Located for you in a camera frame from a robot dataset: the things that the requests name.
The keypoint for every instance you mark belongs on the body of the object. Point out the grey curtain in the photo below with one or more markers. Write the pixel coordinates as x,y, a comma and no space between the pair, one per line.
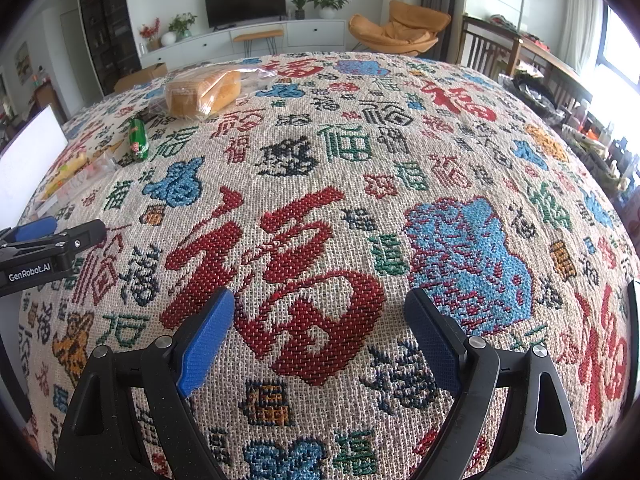
442,5

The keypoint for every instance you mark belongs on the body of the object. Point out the black smartphone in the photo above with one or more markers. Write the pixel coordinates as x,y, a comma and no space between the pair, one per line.
633,330

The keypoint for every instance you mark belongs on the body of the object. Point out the green plant in vase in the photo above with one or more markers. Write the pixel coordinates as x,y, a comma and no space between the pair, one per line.
181,25

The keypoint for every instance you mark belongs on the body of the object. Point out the cardboard box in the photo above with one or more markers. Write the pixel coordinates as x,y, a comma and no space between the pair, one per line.
142,77

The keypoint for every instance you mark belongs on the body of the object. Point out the yellow snack packet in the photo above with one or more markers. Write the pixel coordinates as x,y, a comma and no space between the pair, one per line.
67,172

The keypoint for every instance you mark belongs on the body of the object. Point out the orange lounge chair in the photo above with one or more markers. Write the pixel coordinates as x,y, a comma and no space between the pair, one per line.
395,30

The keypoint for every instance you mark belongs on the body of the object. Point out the dark wooden chair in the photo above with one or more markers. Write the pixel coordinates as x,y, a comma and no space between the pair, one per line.
487,45

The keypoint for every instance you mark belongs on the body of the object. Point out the wooden stool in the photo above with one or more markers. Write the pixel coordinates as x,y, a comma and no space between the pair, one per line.
257,36

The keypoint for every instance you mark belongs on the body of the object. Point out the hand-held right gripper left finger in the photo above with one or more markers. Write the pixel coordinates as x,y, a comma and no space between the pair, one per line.
205,345

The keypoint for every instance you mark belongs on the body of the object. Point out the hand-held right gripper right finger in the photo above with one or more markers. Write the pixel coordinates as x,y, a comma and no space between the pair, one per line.
435,345

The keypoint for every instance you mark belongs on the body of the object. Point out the white round vase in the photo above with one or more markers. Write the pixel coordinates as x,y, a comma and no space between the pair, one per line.
168,39

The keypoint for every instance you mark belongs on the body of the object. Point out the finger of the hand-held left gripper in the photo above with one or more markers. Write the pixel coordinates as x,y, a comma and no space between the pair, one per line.
85,236
35,229

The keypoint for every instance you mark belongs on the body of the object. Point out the small potted plant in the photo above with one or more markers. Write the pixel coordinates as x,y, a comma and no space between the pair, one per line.
299,7

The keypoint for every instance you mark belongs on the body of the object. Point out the framed wall picture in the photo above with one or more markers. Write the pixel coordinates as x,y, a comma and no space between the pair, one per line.
21,62

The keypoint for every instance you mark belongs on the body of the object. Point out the printed woven tablecloth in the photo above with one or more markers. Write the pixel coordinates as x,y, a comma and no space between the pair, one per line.
350,185

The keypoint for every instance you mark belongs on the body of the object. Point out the white television cabinet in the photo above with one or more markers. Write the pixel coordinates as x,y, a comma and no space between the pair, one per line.
315,32

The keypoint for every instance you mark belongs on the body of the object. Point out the dark bookcase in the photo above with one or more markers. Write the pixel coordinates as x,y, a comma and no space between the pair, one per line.
107,25

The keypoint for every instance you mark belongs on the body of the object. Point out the large potted plant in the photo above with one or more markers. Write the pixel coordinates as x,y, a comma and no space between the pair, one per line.
327,0

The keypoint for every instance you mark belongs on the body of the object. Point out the white storage box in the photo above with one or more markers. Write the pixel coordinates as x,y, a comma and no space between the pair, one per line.
30,160

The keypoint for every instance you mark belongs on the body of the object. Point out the dark framed window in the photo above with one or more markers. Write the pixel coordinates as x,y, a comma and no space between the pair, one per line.
622,45

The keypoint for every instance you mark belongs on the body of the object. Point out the clear bread packet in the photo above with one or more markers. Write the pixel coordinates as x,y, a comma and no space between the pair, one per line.
200,92

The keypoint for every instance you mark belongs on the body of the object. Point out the green snack packet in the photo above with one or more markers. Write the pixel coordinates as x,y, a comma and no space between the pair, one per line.
138,140

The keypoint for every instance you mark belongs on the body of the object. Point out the clear snack packet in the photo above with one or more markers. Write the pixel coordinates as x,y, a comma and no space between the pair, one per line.
101,166

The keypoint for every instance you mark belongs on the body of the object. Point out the black television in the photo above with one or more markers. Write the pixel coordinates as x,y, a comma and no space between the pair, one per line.
245,2

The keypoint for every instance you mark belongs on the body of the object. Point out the red flower bouquet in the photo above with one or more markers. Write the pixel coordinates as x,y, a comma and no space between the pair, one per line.
149,32

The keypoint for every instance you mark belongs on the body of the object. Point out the white sheer curtain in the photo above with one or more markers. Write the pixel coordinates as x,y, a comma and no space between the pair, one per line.
582,15

